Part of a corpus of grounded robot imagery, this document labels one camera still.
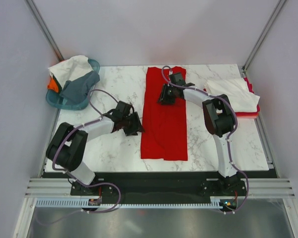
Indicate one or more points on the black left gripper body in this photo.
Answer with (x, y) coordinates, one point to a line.
(131, 124)

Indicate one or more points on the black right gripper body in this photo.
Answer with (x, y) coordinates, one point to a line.
(168, 95)

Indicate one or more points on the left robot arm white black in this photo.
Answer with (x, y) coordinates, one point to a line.
(68, 144)

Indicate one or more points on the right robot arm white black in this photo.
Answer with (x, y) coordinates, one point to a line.
(219, 117)

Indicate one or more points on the grey blue t shirt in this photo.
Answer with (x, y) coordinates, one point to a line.
(75, 92)

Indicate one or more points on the folded white t shirt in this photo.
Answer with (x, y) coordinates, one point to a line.
(228, 84)

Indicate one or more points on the teal plastic basket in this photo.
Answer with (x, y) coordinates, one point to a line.
(55, 100)

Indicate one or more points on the crumpled white t shirt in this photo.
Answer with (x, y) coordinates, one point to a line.
(71, 69)

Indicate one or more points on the orange t shirt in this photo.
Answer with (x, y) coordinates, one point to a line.
(53, 85)

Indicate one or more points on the folded pink t shirt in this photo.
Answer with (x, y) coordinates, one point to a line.
(249, 85)

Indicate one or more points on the white slotted cable duct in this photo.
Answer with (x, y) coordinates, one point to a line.
(97, 203)

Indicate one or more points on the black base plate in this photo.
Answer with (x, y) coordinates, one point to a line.
(162, 187)

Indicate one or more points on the right aluminium frame post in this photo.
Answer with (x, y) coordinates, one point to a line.
(263, 35)

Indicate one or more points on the aluminium frame post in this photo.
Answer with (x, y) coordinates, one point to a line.
(263, 35)
(44, 28)

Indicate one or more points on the left aluminium frame post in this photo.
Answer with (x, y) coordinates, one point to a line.
(44, 28)

